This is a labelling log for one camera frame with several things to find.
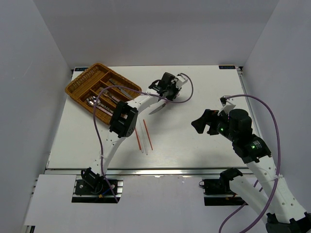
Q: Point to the dark floral-handled knife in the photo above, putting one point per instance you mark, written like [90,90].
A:
[121,89]

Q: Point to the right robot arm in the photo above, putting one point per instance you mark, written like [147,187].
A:
[276,206]

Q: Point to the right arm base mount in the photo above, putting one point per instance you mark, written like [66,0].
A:
[217,191]

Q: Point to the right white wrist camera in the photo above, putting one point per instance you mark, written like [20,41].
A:
[227,105]

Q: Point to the dark floral-handled fork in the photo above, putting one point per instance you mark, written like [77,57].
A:
[106,100]

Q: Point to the red chopstick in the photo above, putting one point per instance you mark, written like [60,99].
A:
[138,140]
[148,135]

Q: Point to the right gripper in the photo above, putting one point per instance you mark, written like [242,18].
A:
[209,117]

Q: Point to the brown wicker cutlery tray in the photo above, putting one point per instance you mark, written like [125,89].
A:
[91,81]

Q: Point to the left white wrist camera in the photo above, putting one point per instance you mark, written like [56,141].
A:
[181,79]

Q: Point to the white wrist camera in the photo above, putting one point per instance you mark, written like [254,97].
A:
[181,79]
[227,105]

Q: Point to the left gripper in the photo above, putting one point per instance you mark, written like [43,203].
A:
[177,90]

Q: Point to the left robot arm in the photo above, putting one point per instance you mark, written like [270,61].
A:
[124,120]

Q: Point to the pink-handled table knife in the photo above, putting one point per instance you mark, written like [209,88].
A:
[161,106]

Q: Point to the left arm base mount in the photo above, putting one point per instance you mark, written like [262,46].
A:
[93,188]

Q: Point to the pink-handled fork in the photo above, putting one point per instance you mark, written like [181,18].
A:
[108,95]

